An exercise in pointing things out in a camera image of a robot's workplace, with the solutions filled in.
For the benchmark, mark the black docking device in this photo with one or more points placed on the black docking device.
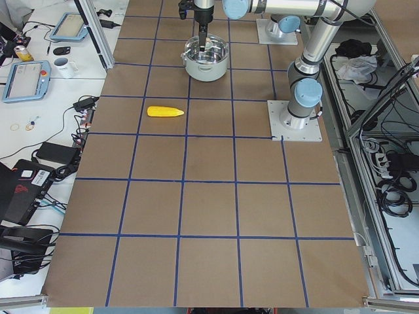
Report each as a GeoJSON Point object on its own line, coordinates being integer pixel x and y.
{"type": "Point", "coordinates": [26, 250]}

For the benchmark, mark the lower blue teach pendant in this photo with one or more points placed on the lower blue teach pendant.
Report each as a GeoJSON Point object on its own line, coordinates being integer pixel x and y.
{"type": "Point", "coordinates": [27, 81]}

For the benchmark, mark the glass pot lid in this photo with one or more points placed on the glass pot lid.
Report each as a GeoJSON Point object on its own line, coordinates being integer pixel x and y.
{"type": "Point", "coordinates": [216, 50]}

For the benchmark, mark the white crumpled cloth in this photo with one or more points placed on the white crumpled cloth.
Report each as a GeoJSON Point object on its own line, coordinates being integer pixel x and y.
{"type": "Point", "coordinates": [358, 69]}

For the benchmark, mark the black power adapter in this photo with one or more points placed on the black power adapter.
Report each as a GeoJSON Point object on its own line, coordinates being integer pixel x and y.
{"type": "Point", "coordinates": [58, 153]}

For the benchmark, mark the black cloth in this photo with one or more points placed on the black cloth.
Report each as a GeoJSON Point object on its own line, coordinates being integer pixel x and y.
{"type": "Point", "coordinates": [353, 48]}

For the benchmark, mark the small black power brick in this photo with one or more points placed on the small black power brick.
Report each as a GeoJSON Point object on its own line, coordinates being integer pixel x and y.
{"type": "Point", "coordinates": [86, 103]}

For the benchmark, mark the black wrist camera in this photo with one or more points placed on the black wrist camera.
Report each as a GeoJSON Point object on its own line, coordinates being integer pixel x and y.
{"type": "Point", "coordinates": [183, 7]}

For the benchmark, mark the aluminium frame post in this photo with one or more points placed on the aluminium frame post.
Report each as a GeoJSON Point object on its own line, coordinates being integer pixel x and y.
{"type": "Point", "coordinates": [88, 13]}

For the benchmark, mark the white mug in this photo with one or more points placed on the white mug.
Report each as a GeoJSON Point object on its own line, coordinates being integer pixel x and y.
{"type": "Point", "coordinates": [66, 68]}

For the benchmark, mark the black computer mouse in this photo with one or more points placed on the black computer mouse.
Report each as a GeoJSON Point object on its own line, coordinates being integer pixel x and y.
{"type": "Point", "coordinates": [62, 51]}

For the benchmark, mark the black gripper holding lid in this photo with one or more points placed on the black gripper holding lid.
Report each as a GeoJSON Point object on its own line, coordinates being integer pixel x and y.
{"type": "Point", "coordinates": [203, 16]}

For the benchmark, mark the upper blue teach pendant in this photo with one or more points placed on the upper blue teach pendant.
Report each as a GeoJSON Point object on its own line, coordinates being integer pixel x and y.
{"type": "Point", "coordinates": [70, 28]}

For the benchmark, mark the yellow drink can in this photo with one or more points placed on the yellow drink can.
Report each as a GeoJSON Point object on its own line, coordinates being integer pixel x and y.
{"type": "Point", "coordinates": [23, 53]}

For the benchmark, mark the blue teach pendant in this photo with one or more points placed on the blue teach pendant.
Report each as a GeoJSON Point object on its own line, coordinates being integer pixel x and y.
{"type": "Point", "coordinates": [70, 28]}
{"type": "Point", "coordinates": [27, 81]}

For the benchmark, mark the yellow corn cob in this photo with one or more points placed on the yellow corn cob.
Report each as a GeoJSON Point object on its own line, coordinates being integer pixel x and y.
{"type": "Point", "coordinates": [164, 112]}

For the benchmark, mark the grey-green steel pot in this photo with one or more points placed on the grey-green steel pot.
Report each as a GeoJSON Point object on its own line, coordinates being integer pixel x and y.
{"type": "Point", "coordinates": [209, 65]}

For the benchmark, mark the white power strip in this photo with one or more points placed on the white power strip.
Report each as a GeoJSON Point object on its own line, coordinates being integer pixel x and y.
{"type": "Point", "coordinates": [383, 165]}

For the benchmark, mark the black laptop with red logo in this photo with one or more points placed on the black laptop with red logo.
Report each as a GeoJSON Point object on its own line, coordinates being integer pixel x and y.
{"type": "Point", "coordinates": [22, 187]}

